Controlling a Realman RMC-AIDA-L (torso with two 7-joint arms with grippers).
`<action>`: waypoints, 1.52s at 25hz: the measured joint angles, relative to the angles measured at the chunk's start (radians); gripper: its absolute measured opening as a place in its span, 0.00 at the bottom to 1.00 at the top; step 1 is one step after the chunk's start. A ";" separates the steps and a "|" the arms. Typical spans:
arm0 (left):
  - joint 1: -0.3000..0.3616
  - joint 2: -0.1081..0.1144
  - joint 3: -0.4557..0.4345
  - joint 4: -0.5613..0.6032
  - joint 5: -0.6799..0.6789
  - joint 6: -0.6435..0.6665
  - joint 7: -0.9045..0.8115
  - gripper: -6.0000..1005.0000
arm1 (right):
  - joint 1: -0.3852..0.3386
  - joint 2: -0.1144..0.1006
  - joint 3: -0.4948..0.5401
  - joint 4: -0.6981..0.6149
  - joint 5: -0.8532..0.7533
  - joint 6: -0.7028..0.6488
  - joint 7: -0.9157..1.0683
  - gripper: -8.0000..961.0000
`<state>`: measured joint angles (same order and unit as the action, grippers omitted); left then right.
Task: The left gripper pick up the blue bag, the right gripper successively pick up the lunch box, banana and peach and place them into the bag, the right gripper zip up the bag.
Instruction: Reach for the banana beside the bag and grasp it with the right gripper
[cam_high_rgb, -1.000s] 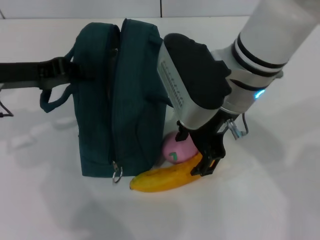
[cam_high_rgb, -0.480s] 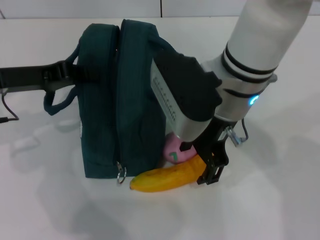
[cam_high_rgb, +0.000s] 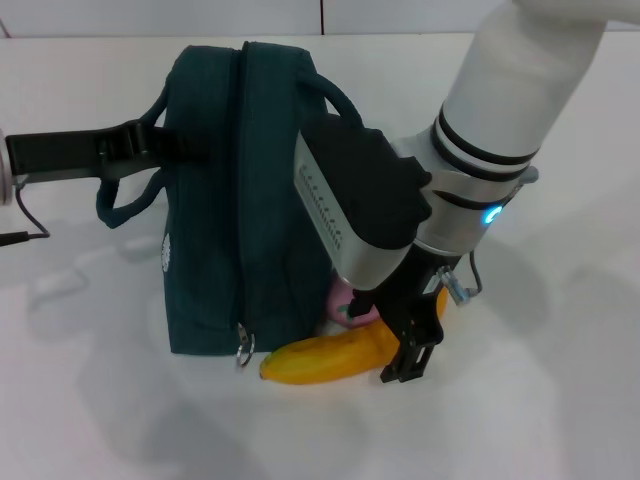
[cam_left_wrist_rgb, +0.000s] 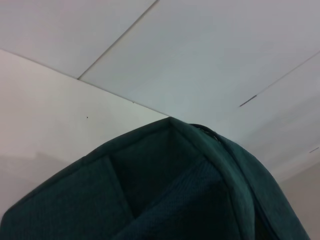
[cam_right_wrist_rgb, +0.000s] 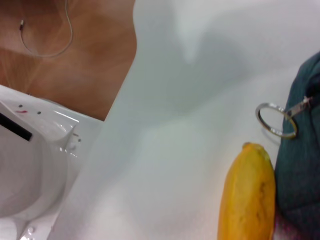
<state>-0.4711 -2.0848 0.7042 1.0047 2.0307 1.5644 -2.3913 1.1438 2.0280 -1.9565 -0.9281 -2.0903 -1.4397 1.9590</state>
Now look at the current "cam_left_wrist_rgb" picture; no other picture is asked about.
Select dark teal fabric lunch bag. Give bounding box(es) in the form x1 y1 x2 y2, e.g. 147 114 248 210
0 117 312 240

